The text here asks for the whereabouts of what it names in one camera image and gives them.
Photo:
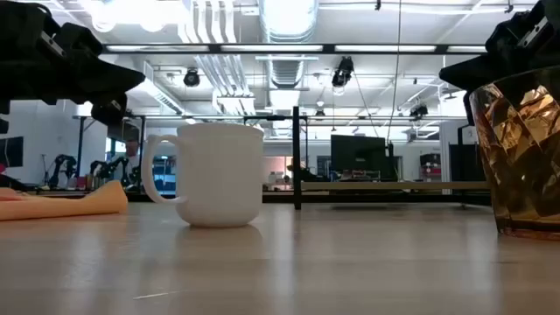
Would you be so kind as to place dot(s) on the white ceramic mug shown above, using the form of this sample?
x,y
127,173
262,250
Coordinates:
x,y
219,175

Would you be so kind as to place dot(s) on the person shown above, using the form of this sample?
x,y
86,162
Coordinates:
x,y
131,153

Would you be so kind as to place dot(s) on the amber faceted glass cup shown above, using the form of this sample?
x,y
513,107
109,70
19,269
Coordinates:
x,y
525,153

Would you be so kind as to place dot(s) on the orange cloth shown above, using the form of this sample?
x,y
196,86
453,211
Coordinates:
x,y
65,205

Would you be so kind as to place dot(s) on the small dark wall monitor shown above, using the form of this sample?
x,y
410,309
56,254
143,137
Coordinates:
x,y
11,151

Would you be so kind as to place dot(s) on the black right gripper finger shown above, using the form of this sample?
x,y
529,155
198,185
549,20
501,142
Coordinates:
x,y
468,114
477,72

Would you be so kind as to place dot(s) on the black background robot arm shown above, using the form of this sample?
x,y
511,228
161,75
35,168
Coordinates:
x,y
109,168
63,168

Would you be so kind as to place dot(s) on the long tan background table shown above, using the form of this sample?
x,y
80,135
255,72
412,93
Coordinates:
x,y
394,186

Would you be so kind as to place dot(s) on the black computer monitor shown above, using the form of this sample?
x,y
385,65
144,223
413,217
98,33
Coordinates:
x,y
358,153

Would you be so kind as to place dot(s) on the long ceiling light strip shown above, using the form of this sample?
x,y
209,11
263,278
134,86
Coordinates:
x,y
271,48

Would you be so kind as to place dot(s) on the black ceiling camera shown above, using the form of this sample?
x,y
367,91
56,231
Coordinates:
x,y
191,78
342,72

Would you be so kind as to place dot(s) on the black cabinet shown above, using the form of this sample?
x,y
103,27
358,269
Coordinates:
x,y
466,163

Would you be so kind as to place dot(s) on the silver ceiling air duct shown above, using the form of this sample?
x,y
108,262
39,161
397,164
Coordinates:
x,y
286,26

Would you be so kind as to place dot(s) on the black aluminium table frame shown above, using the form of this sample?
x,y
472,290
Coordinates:
x,y
297,153

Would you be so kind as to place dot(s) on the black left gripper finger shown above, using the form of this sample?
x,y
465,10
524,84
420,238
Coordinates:
x,y
96,76
109,111

